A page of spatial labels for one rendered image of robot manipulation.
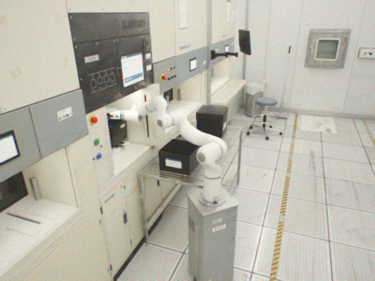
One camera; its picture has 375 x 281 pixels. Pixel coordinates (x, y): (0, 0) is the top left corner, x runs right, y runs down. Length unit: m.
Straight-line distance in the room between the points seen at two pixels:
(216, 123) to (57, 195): 1.66
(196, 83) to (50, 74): 2.47
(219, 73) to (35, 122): 4.10
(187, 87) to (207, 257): 2.35
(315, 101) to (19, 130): 5.62
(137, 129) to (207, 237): 1.13
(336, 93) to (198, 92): 3.29
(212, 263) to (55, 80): 1.58
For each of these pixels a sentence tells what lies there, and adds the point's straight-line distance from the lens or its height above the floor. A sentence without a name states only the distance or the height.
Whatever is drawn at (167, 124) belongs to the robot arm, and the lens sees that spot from 1.96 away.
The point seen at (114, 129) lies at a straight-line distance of 2.44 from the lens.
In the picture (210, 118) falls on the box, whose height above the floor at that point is 0.96.
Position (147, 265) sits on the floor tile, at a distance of 2.68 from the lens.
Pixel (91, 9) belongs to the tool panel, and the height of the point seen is 1.97.
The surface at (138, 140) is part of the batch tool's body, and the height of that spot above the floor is 0.90.
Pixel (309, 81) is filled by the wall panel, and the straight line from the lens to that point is 6.29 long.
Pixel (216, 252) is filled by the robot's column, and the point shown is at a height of 0.39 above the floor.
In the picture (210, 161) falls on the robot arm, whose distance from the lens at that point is 1.79.
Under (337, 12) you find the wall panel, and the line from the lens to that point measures 6.17.
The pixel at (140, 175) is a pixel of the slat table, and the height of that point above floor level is 0.74.
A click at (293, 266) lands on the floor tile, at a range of 2.77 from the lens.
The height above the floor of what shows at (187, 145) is 0.89.
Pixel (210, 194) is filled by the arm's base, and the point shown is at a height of 0.83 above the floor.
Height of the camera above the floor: 1.94
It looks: 24 degrees down
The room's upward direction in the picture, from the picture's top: 1 degrees counter-clockwise
